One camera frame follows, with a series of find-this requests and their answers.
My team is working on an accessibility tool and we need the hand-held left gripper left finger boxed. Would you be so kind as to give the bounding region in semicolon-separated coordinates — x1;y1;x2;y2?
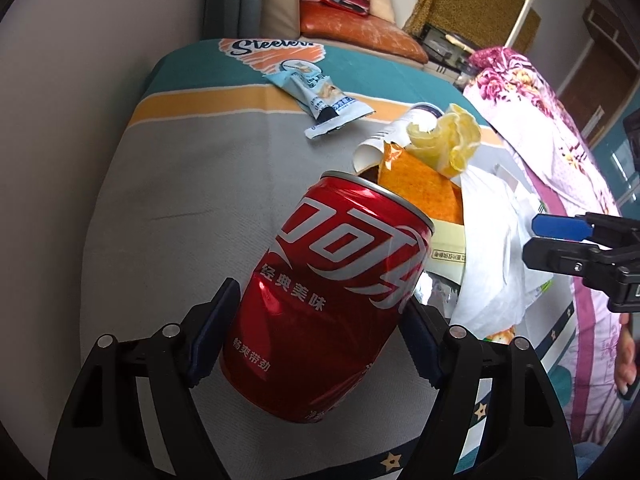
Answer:
47;277;242;480

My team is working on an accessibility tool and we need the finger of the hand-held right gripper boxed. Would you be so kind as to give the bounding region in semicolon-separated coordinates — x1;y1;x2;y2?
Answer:
521;237;602;278
531;213;597;239

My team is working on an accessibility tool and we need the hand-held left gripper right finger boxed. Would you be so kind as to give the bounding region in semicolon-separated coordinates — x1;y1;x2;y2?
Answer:
400;297;581;480

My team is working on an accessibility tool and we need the red soda can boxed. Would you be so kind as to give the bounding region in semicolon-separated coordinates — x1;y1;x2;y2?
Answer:
220;170;436;423

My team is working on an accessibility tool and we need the person's right hand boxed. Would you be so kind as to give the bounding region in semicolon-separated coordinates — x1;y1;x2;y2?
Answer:
614;312;640;401

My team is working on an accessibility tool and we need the silver foil wrapper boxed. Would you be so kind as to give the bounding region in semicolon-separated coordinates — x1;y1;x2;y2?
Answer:
420;270;461;318

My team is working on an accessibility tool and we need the white plastic bag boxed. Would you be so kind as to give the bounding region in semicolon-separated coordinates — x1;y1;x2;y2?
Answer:
452;162;556;333

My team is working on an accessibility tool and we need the pink white bed cover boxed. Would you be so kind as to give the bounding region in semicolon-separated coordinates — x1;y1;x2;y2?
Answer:
520;150;633;446

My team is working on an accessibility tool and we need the pale yellow carton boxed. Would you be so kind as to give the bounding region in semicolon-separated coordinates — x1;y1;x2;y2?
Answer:
427;217;468;281

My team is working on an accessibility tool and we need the floral pink quilt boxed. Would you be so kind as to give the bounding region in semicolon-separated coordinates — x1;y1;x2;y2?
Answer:
462;46;640;241

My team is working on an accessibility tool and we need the crumpled yellow wrapper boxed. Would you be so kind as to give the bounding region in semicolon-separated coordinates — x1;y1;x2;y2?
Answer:
405;103;482;177

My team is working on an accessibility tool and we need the orange snack bag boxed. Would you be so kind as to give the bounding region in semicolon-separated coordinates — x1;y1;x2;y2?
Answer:
376;141;463;223

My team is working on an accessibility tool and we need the teal striped printed blanket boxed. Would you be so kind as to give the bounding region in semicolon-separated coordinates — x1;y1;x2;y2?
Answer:
80;37;576;480

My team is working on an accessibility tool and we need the wooden door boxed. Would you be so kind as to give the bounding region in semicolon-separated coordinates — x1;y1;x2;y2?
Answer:
557;0;638;148

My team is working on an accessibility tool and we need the white bottle with dark cap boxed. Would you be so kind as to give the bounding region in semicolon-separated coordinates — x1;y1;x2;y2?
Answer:
352;102;446;173

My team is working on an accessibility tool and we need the white pole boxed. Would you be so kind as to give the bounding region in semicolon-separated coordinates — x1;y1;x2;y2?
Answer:
506;0;533;48

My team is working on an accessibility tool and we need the black stereo unit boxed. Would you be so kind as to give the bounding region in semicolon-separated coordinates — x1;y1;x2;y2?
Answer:
417;22;476;78

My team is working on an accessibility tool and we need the blue white snack wrapper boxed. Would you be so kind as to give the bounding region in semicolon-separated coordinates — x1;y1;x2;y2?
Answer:
260;59;376;140

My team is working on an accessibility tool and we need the orange cushion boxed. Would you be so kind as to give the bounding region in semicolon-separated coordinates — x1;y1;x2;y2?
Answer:
299;0;430;63

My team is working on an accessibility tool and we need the beige cushion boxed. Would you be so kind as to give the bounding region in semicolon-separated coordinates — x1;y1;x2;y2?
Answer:
369;0;397;25

